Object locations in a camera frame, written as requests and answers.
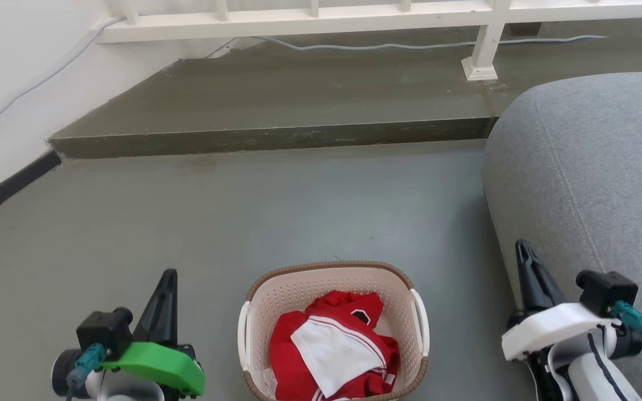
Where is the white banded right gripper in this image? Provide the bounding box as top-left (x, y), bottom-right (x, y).
top-left (500, 240), bottom-right (624, 401)

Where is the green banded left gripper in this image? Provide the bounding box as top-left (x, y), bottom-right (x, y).
top-left (100, 269), bottom-right (206, 401)

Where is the cream perforated plastic laundry basket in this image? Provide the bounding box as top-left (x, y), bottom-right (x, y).
top-left (237, 261), bottom-right (431, 401)

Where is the grey fabric sofa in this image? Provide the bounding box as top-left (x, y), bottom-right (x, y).
top-left (480, 71), bottom-right (642, 401)

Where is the red garment with white stripes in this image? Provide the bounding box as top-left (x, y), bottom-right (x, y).
top-left (269, 290), bottom-right (401, 401)

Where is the black baseboard strip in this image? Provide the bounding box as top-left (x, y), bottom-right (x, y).
top-left (0, 149), bottom-right (63, 229)

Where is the raised grey concrete step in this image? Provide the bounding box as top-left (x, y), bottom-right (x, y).
top-left (47, 19), bottom-right (642, 160)

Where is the white metal railing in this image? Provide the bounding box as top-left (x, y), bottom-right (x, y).
top-left (94, 0), bottom-right (642, 82)

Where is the teal left camera connector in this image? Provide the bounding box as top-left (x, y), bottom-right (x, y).
top-left (66, 343), bottom-right (108, 389)

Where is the teal camera connector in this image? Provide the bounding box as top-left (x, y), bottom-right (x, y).
top-left (611, 300), bottom-right (642, 339)
top-left (66, 343), bottom-right (108, 389)

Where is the teal right camera connector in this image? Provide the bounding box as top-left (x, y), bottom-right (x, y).
top-left (611, 300), bottom-right (642, 339)

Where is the pale blue cable on wall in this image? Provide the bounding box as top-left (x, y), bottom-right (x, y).
top-left (0, 14), bottom-right (128, 141)

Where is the pale blue cable along railing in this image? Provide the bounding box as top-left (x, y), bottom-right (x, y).
top-left (253, 35), bottom-right (607, 52)

